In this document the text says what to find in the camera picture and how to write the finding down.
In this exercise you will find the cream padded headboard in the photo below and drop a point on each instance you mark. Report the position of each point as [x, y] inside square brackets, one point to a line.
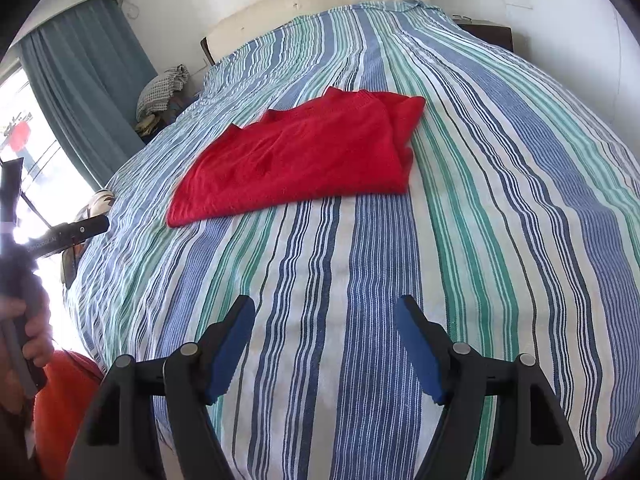
[300, 5]

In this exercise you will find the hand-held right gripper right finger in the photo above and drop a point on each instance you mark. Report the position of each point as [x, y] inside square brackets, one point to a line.
[420, 355]

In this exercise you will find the red sweater with white print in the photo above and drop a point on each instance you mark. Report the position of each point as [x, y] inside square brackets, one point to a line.
[300, 160]

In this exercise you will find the dark wooden nightstand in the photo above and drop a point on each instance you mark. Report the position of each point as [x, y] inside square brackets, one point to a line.
[487, 37]

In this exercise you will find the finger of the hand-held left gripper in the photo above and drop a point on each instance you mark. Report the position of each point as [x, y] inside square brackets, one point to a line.
[85, 230]

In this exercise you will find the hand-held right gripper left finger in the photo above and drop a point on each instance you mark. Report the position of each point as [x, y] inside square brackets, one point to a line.
[230, 355]

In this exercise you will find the person's left hand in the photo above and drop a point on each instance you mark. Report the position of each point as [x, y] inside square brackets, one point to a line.
[37, 340]

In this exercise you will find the checked cloth bundle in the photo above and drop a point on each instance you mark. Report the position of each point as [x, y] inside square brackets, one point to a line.
[160, 90]

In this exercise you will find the teal curtain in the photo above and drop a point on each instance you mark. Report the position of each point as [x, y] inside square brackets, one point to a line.
[90, 85]

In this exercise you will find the striped bedspread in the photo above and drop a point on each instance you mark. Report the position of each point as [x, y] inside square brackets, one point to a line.
[400, 260]

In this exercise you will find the window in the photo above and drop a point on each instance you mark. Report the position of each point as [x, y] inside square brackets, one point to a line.
[35, 160]

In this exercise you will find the white wardrobe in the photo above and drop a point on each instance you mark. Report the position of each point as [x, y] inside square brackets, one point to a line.
[590, 60]

